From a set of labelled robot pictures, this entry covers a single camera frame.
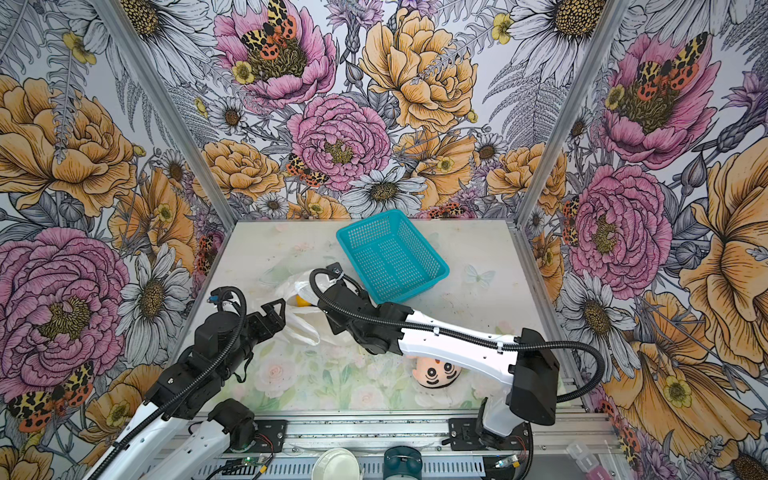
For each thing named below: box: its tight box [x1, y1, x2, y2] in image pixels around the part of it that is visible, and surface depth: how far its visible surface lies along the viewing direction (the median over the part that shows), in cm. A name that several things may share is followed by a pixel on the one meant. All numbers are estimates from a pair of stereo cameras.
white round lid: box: [311, 448, 360, 480], surface depth 71 cm
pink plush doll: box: [412, 356, 462, 388], surface depth 79 cm
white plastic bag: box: [277, 269, 353, 347], surface depth 76 cm
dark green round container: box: [383, 445, 423, 480], surface depth 65 cm
